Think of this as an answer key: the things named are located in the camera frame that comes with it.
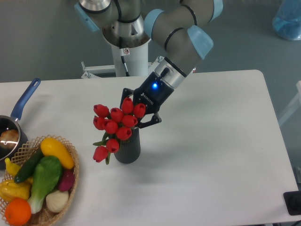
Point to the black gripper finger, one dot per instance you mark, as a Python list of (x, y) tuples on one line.
[(127, 95), (154, 120)]

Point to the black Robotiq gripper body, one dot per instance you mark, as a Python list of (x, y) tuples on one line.
[(152, 93)]

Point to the red tulip bouquet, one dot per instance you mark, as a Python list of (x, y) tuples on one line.
[(118, 125)]

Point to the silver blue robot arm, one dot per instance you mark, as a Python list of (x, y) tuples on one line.
[(162, 46)]

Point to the dark grey ribbed vase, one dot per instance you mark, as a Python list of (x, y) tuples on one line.
[(130, 150)]

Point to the yellow squash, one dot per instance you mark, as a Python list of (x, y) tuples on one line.
[(53, 147)]

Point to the purple sweet potato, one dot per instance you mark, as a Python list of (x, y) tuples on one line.
[(66, 181)]

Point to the green bok choy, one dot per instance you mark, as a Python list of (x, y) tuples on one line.
[(45, 178)]

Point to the bread roll in pan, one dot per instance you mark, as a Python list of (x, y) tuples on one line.
[(9, 139)]

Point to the white garlic bulb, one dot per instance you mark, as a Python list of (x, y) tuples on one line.
[(57, 200)]

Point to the dark green cucumber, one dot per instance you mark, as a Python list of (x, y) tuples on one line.
[(28, 167)]

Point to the yellow banana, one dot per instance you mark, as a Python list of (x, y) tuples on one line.
[(11, 167)]

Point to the woven wicker basket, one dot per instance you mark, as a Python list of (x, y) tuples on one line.
[(46, 217)]

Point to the blue plastic bag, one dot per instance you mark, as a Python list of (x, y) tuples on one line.
[(287, 21)]

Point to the yellow bell pepper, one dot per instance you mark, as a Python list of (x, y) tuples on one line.
[(9, 190)]

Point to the black device at table edge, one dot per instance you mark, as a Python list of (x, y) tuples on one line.
[(293, 202)]

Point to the orange fruit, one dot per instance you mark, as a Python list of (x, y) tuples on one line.
[(18, 212)]

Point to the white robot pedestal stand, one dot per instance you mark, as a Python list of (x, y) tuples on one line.
[(127, 62)]

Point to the blue handled saucepan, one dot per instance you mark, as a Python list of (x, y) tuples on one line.
[(11, 122)]

